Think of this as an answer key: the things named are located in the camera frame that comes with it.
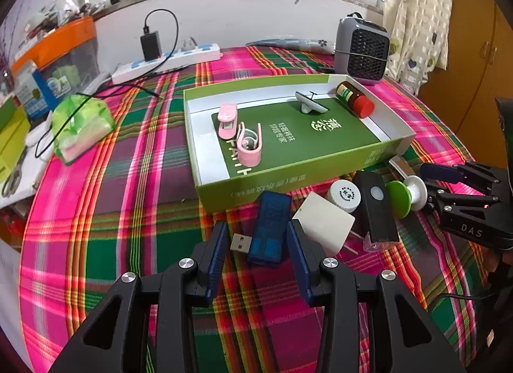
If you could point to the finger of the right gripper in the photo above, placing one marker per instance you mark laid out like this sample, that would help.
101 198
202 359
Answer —
433 202
451 174

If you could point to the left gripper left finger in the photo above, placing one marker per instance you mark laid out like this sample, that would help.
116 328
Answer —
113 337

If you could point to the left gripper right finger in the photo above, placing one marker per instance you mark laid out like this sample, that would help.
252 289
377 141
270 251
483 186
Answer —
403 337

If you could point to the green white suction knob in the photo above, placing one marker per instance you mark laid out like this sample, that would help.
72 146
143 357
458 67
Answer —
406 196

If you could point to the black rectangular device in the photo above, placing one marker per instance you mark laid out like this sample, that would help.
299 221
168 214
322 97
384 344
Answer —
374 213

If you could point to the small white round bottle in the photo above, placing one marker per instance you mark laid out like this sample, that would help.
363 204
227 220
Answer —
344 194

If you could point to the white wall charger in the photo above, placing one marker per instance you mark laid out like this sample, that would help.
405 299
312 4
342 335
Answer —
324 223

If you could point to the brown bottle red cap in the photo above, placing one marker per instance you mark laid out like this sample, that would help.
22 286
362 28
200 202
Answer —
354 100

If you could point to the blue usb stick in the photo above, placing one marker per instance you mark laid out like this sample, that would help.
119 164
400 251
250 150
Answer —
265 245

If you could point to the pink hair claw clip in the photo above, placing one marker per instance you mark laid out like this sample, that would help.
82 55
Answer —
249 145

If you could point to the plaid pink green tablecloth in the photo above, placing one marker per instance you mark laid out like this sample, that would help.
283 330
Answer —
129 204

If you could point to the grey portable fan heater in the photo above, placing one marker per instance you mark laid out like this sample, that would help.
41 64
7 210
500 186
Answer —
361 49

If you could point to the cream patterned curtain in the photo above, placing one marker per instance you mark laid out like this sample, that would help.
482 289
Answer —
419 31

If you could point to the grey floral folded umbrella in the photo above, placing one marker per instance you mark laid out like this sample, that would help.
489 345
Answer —
311 46

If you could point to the green cardboard box tray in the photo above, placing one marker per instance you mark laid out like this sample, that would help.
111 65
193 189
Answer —
299 150

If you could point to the green tissue pack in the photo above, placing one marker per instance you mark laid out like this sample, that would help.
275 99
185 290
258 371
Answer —
78 123

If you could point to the pink plastic clip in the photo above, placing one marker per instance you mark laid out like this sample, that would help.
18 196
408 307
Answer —
227 120

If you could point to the yellow green box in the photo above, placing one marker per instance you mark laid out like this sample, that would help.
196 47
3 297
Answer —
14 128

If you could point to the blue white carton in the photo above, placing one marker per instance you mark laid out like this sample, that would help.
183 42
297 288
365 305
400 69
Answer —
33 92

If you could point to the white blue power strip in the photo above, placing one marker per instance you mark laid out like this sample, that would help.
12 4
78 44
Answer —
179 59

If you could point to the orange lid storage bin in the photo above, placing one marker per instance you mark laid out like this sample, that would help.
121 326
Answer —
66 57

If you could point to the black power adapter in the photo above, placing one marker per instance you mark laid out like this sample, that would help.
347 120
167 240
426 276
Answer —
151 46

